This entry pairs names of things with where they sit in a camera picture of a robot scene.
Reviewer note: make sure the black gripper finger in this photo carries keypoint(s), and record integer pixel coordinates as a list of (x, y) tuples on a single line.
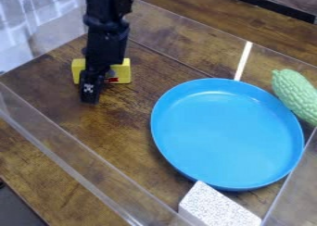
[(91, 82)]

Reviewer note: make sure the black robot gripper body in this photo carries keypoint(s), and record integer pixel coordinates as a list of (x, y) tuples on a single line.
[(107, 32)]

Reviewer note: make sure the yellow butter block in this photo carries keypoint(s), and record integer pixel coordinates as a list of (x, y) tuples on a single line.
[(119, 73)]

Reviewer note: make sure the blue round tray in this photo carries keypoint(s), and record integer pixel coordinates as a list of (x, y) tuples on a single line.
[(226, 134)]

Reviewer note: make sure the white speckled foam block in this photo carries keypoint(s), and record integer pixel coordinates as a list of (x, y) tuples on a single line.
[(208, 208)]

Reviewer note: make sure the green bitter gourd toy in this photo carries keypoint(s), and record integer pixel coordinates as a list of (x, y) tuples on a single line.
[(297, 94)]

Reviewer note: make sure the clear acrylic enclosure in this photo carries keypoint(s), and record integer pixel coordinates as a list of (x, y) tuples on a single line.
[(82, 161)]

